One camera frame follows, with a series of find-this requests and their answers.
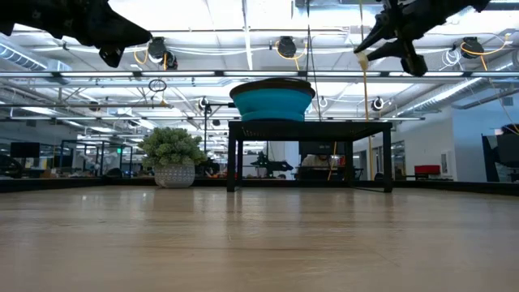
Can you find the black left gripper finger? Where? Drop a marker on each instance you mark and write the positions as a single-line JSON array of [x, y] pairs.
[[117, 38], [109, 16]]

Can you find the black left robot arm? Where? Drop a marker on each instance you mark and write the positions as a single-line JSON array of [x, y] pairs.
[[20, 14]]

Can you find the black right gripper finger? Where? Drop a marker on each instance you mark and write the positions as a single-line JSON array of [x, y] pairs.
[[389, 48], [375, 34]]

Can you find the black monitor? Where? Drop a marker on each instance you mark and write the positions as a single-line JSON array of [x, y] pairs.
[[24, 150], [320, 147]]

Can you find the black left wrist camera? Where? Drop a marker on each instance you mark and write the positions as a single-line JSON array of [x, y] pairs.
[[111, 57]]

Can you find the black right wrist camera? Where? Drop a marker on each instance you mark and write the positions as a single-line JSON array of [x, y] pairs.
[[413, 65]]

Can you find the red topped black stand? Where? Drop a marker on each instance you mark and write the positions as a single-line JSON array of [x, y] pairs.
[[427, 169]]

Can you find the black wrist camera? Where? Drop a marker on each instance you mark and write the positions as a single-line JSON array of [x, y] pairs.
[[111, 57], [413, 65]]

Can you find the black background robot arm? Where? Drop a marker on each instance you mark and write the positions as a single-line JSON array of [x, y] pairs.
[[269, 164]]

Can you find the person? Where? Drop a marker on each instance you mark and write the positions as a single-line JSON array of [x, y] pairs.
[[318, 161]]

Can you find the black perforated metal shelf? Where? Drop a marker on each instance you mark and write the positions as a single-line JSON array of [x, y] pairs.
[[308, 130]]

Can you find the blue collapsible bowl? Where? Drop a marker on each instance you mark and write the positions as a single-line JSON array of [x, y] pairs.
[[271, 103]]

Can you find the green succulent in white pot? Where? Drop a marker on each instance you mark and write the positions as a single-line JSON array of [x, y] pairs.
[[172, 146]]

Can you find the small black ceiling reel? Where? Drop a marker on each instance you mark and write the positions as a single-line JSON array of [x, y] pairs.
[[378, 103], [202, 103]]

